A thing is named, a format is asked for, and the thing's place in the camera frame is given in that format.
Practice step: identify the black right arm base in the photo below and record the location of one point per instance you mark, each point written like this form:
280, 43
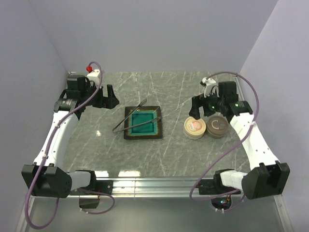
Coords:
208, 187

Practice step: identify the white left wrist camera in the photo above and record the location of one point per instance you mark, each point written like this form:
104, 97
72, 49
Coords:
94, 76

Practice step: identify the teal square ceramic plate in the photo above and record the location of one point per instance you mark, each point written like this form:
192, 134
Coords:
141, 126

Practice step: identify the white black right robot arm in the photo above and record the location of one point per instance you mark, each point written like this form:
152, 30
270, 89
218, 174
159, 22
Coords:
267, 175

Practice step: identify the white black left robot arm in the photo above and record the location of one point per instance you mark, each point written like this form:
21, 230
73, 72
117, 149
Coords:
45, 176

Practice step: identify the aluminium rail frame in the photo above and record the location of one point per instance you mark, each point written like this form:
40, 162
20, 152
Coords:
161, 204

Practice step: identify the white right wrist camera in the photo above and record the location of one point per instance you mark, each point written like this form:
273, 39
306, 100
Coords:
209, 85

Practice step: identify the white red-rimmed steel container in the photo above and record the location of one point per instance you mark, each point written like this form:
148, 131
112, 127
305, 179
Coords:
193, 135

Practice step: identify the brown round lid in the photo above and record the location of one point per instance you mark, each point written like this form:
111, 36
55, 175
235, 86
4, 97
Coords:
217, 122

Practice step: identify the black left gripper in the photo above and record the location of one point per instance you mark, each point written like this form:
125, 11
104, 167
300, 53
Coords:
110, 102

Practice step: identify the cream round lid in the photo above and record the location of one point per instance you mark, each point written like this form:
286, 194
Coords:
194, 124

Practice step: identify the brown-rimmed steel container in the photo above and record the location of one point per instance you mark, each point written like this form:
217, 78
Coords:
215, 133

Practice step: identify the steel serving tongs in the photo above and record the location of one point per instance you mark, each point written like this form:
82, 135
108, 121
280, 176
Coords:
120, 126

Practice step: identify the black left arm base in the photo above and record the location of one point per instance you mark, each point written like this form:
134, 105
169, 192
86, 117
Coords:
95, 197

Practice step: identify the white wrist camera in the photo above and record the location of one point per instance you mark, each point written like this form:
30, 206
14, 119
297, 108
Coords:
94, 76
209, 85

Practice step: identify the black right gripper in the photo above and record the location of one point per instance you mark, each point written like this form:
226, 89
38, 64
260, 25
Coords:
198, 101

